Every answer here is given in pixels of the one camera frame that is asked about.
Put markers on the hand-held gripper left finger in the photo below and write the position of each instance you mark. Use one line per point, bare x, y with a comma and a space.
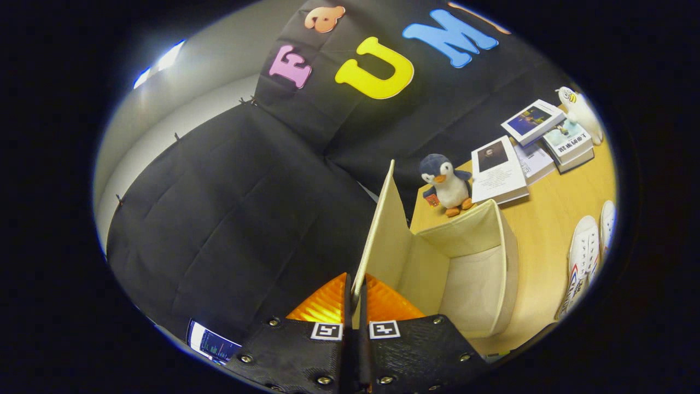
347, 355

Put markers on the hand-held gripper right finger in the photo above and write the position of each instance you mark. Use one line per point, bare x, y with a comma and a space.
365, 355

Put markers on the beige fabric storage box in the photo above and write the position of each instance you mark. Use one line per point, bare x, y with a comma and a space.
470, 284

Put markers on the white canvas shoe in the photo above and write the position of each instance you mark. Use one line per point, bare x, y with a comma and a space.
608, 224
584, 251

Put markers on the computer screen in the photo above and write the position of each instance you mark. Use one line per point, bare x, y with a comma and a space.
213, 345

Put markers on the black backdrop cloth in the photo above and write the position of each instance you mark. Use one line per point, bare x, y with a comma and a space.
229, 219

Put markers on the penguin plush toy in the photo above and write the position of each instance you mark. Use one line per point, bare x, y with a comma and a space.
451, 186

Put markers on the book with portrait cover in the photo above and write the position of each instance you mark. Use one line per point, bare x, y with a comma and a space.
497, 175

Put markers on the thin white book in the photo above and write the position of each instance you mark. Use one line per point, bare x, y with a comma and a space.
533, 161

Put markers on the book with blue picture cover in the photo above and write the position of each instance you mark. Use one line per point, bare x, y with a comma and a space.
530, 120

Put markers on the thick white book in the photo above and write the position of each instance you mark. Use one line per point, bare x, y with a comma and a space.
579, 161

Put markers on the white duck plush toy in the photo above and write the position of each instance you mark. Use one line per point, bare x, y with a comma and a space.
582, 112

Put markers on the large ceiling light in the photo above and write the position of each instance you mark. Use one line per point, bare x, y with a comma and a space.
161, 61

